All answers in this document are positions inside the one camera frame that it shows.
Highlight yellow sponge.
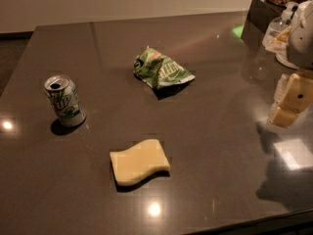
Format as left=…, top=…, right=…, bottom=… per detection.
left=110, top=139, right=170, bottom=187

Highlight dark shelf unit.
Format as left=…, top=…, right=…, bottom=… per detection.
left=242, top=0, right=284, bottom=49

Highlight clear plastic jar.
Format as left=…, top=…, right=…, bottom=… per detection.
left=262, top=2, right=298, bottom=53

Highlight crumpled green chip bag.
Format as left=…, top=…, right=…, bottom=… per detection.
left=133, top=47, right=196, bottom=90

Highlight green white soda can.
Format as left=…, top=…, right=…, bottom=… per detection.
left=44, top=74, right=86, bottom=127

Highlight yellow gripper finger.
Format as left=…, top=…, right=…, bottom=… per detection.
left=274, top=74, right=290, bottom=102
left=268, top=71, right=313, bottom=128

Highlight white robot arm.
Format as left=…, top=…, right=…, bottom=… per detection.
left=265, top=1, right=313, bottom=128

